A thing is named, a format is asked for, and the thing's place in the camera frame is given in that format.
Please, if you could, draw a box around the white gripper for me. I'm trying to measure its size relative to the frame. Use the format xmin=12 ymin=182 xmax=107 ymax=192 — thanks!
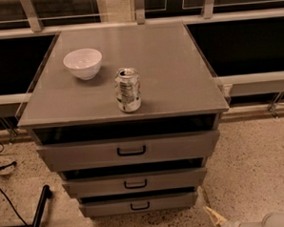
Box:
xmin=203 ymin=206 xmax=261 ymax=227

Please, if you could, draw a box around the grey bottom drawer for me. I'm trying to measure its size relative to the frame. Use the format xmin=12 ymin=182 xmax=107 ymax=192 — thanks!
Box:
xmin=79 ymin=192 xmax=197 ymax=217

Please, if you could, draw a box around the grey drawer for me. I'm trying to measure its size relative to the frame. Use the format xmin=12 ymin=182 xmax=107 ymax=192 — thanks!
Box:
xmin=37 ymin=130 xmax=219 ymax=172
xmin=63 ymin=168 xmax=206 ymax=198
xmin=79 ymin=192 xmax=197 ymax=217

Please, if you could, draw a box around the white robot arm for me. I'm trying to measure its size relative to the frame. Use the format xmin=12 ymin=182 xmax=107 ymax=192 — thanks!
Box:
xmin=203 ymin=206 xmax=284 ymax=227

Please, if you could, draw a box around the grey top drawer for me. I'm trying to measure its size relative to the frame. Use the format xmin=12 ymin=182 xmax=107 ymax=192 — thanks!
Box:
xmin=37 ymin=130 xmax=219 ymax=172

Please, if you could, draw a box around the grey drawer cabinet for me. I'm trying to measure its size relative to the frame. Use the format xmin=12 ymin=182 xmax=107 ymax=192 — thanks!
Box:
xmin=19 ymin=24 xmax=229 ymax=206

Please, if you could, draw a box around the grey middle drawer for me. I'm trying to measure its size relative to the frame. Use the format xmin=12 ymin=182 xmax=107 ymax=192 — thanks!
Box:
xmin=63 ymin=168 xmax=206 ymax=198

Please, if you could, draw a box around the crumpled silver soda can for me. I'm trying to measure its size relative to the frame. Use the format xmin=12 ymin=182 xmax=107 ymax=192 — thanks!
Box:
xmin=114 ymin=68 xmax=142 ymax=113

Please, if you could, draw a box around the metal window railing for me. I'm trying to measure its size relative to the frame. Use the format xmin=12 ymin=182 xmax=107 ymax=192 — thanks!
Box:
xmin=0 ymin=0 xmax=284 ymax=134

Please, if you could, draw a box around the white ceramic bowl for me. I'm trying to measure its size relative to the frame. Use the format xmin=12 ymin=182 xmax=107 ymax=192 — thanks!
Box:
xmin=63 ymin=49 xmax=103 ymax=80

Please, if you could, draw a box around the black floor cable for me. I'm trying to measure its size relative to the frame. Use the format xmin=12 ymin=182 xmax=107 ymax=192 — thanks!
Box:
xmin=0 ymin=179 xmax=30 ymax=227

